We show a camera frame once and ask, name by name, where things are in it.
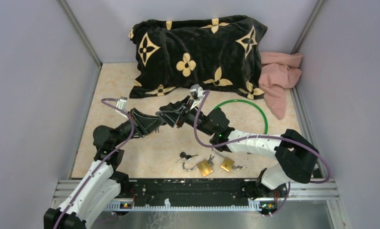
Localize keys of left padlock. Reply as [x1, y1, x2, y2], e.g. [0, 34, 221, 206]
[207, 155, 214, 167]

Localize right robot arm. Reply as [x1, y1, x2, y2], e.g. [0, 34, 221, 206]
[156, 97, 318, 197]

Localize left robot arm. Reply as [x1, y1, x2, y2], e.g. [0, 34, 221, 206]
[43, 108, 166, 229]

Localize green cable lock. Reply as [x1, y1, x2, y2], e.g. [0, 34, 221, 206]
[212, 99, 269, 135]

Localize open brass padlock right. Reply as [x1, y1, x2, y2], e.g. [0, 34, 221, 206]
[211, 148, 234, 172]

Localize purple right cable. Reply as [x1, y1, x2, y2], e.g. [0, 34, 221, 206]
[193, 90, 331, 185]

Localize black headed keys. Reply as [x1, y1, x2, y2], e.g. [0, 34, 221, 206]
[175, 152, 198, 163]

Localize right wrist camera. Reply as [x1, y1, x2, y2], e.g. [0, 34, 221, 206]
[190, 84, 204, 109]

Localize black floral plush blanket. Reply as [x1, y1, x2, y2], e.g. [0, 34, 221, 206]
[128, 15, 267, 100]

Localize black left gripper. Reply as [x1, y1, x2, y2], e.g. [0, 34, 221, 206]
[113, 107, 165, 147]

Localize pink cloth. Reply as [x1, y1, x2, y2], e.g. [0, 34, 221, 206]
[258, 52, 303, 120]

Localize open brass padlock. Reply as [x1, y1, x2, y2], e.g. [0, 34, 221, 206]
[211, 148, 234, 172]
[182, 159, 213, 177]

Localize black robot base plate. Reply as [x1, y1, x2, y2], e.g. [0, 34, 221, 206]
[106, 170, 289, 212]

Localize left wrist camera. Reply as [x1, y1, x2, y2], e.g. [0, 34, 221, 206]
[116, 96, 127, 111]

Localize purple cable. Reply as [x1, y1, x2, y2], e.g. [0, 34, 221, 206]
[52, 97, 136, 229]
[193, 90, 331, 185]

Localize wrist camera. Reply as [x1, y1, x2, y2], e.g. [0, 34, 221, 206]
[190, 84, 204, 109]
[116, 96, 127, 111]

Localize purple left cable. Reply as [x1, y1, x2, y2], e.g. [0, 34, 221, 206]
[52, 97, 136, 229]

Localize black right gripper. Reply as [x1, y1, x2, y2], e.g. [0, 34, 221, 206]
[156, 96, 214, 137]

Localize keys of right padlock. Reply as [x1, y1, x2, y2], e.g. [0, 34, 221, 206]
[232, 165, 247, 170]

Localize keys of padlock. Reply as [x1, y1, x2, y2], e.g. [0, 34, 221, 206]
[207, 155, 214, 167]
[232, 165, 247, 170]

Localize open brass padlock left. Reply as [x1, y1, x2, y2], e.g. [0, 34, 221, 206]
[182, 159, 213, 177]

